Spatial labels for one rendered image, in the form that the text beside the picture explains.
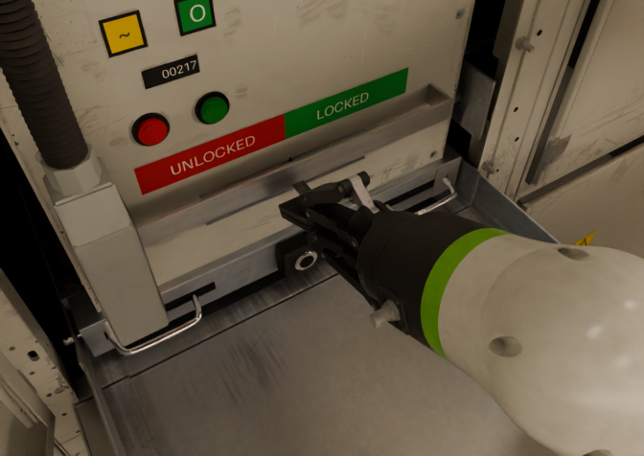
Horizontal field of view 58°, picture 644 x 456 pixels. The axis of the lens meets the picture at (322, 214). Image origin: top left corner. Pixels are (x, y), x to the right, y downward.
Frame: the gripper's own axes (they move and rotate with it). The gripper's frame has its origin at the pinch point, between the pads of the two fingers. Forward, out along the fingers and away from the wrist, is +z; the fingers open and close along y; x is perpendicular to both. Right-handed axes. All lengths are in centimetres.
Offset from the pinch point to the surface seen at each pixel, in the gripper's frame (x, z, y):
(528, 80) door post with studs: 33.9, 1.2, -3.4
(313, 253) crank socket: 2.9, 9.1, 9.0
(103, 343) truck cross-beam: -23.5, 12.6, 9.4
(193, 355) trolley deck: -15.1, 10.5, 15.0
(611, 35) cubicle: 44.7, -2.5, -5.7
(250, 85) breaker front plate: -1.5, 0.3, -14.0
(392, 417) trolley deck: 0.7, -5.6, 24.3
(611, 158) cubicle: 62, 13, 19
